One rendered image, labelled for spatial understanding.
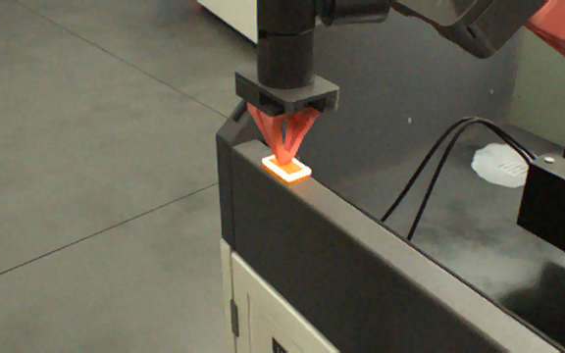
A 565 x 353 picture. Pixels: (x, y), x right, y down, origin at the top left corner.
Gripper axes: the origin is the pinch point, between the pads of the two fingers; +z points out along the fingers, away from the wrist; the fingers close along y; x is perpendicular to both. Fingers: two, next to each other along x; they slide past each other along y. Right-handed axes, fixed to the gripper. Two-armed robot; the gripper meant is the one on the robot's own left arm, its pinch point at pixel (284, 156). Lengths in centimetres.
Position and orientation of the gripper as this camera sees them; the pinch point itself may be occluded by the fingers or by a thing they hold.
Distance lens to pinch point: 71.5
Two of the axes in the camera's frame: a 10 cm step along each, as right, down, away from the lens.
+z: -0.1, 8.6, 5.1
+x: -8.2, 2.9, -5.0
